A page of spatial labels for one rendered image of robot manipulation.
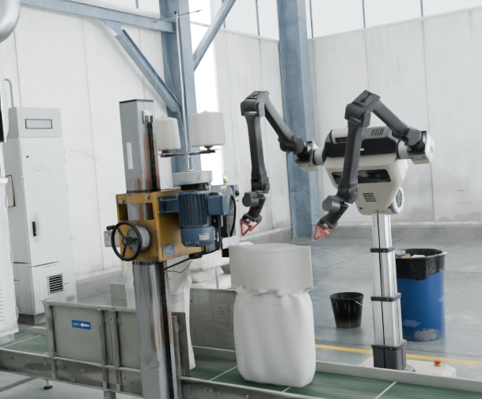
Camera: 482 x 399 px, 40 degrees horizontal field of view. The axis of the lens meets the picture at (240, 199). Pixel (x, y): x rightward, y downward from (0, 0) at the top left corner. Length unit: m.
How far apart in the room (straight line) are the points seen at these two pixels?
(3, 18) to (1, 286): 2.13
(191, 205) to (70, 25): 5.61
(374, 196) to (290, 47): 8.86
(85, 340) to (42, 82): 4.55
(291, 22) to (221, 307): 8.86
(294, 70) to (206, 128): 9.03
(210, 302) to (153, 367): 0.80
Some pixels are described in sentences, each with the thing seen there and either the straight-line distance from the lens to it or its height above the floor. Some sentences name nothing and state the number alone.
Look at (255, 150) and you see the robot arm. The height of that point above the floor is 1.49.
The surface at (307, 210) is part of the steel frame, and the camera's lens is 11.89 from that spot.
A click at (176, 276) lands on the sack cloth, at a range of 3.48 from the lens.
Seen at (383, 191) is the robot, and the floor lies 1.25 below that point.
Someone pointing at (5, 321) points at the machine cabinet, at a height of 0.29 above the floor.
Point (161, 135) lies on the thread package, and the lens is 3.19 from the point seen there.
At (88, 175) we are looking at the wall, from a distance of 8.15.
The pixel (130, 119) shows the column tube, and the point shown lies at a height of 1.67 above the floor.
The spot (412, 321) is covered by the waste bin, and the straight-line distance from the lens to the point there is 5.21.
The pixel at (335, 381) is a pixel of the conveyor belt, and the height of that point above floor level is 0.38.
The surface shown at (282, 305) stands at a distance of 3.09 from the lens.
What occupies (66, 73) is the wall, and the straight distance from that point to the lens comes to 8.10.
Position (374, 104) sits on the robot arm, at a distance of 2.76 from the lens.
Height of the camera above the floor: 1.43
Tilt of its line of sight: 3 degrees down
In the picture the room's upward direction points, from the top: 4 degrees counter-clockwise
